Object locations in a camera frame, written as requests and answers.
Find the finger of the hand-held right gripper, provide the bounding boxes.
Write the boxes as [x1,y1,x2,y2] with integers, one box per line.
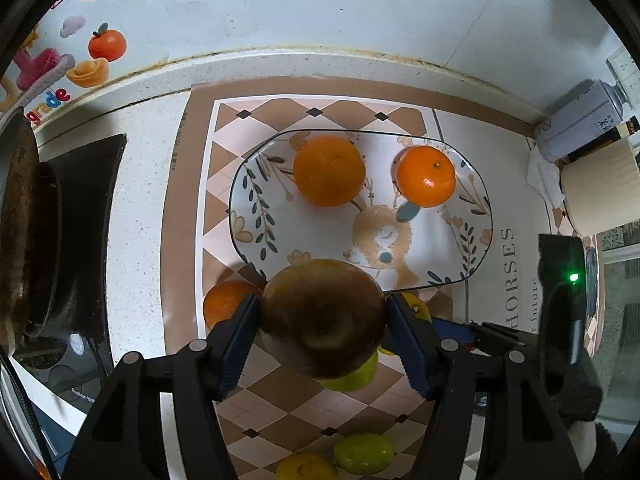
[432,317,547,361]

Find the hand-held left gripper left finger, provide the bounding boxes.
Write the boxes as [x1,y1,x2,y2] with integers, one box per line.
[62,294,261,480]

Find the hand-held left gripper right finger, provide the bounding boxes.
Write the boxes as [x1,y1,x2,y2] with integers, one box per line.
[385,292,583,480]

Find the brownish green apple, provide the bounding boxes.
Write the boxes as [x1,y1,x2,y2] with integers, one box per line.
[260,259,387,380]

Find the oval rabbit print plate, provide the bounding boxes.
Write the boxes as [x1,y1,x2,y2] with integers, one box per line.
[228,129,493,292]

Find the person's right forearm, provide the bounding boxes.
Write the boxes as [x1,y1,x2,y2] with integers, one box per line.
[545,357,621,480]

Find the yellow lemon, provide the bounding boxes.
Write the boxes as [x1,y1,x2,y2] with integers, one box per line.
[377,292,432,357]

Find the cream cylindrical container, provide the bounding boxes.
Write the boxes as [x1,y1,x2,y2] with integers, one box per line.
[560,137,640,237]

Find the white tissue paper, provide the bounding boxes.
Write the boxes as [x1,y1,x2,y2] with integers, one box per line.
[525,144,567,209]

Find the green lime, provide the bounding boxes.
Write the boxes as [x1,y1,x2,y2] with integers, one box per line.
[332,432,395,475]

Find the yellow citrus fruit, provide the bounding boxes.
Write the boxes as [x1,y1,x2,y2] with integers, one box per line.
[276,452,338,480]

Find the brown checkered mat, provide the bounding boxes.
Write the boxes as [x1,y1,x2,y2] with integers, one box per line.
[160,76,617,480]

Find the small glossy orange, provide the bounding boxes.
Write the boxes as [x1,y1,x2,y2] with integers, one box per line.
[395,145,457,209]

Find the black glass cooktop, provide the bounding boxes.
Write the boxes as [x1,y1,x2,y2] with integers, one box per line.
[10,132,128,413]

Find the large orange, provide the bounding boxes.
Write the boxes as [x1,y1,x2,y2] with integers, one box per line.
[292,135,367,208]

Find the black frying pan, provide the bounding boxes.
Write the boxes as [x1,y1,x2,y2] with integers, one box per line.
[0,105,65,343]

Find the colourful wall sticker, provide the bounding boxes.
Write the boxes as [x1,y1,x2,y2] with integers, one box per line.
[0,0,128,128]

